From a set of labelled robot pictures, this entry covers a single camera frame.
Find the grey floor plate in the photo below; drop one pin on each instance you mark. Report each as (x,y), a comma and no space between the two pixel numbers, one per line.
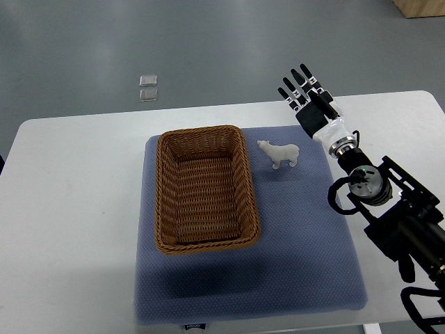
(148,95)
(147,80)

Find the lower grey floor plate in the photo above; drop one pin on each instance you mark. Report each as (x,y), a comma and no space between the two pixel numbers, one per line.
(148,95)

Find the blue textured mat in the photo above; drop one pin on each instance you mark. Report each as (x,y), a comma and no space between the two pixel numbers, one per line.
(304,261)

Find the brown wicker basket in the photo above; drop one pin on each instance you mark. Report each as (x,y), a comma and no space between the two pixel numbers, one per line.
(204,192)

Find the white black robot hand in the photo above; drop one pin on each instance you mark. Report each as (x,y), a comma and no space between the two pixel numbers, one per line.
(317,113)

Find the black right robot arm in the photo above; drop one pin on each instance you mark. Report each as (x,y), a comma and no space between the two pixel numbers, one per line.
(402,214)

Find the upper grey floor plate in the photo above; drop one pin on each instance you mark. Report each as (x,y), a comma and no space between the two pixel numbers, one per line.
(147,80)

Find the wooden box corner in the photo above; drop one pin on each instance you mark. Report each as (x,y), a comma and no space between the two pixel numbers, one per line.
(420,8)

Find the white polar bear figurine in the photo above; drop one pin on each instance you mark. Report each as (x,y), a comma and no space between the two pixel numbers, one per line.
(279,153)

